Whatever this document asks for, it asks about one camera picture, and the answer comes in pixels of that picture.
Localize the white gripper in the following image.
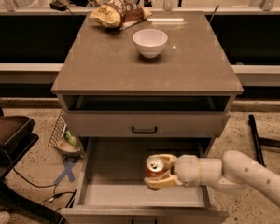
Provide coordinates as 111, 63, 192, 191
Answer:
144, 154, 201, 190

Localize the black power adapter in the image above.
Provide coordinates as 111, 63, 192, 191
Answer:
49, 1, 67, 11

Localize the brown yellow chip bag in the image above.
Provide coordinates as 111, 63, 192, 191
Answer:
90, 0, 152, 30

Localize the closed grey top drawer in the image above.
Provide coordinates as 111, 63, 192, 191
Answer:
63, 111, 230, 137

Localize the black cable on floor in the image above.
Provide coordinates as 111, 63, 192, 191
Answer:
3, 149, 77, 212

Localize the open grey middle drawer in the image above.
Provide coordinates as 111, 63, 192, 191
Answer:
62, 137, 229, 224

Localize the black drawer handle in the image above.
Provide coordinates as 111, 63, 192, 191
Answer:
131, 126, 158, 134

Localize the white bowl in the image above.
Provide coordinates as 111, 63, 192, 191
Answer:
133, 29, 168, 58

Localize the grey drawer cabinet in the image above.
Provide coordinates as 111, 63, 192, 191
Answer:
51, 10, 245, 224

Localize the small bowl in basket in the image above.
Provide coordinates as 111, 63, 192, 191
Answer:
57, 140, 79, 155

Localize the black bar on floor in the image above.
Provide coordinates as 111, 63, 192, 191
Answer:
248, 114, 266, 167

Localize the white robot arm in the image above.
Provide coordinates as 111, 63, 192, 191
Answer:
144, 150, 280, 208

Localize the white shoe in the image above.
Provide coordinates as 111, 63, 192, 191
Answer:
0, 211, 10, 224

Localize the blue tape cross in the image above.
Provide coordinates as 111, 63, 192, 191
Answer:
54, 157, 80, 185

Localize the green object in basket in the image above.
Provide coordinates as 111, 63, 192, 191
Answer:
65, 131, 77, 146

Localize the wire basket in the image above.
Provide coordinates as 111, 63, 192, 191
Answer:
48, 114, 82, 158

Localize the red coke can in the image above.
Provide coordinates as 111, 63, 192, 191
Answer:
145, 157, 170, 177

